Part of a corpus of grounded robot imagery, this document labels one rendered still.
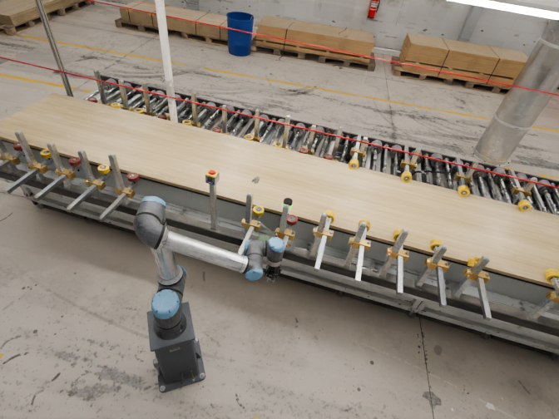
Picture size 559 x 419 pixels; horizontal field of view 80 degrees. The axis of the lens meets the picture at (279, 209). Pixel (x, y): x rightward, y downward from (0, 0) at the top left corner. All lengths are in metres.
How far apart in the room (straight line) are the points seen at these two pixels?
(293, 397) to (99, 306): 1.68
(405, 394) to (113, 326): 2.27
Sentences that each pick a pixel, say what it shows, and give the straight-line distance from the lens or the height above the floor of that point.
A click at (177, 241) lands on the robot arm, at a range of 1.63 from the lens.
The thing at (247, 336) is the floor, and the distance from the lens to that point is 2.86.
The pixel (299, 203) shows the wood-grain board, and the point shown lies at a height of 0.90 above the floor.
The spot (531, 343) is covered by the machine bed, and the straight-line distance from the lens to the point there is 3.57.
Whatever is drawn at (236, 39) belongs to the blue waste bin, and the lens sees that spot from 7.55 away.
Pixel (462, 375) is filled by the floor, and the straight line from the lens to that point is 3.25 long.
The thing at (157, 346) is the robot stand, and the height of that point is 0.60.
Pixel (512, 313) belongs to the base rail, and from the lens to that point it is 2.81.
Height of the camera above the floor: 2.58
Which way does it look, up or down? 43 degrees down
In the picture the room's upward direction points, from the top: 8 degrees clockwise
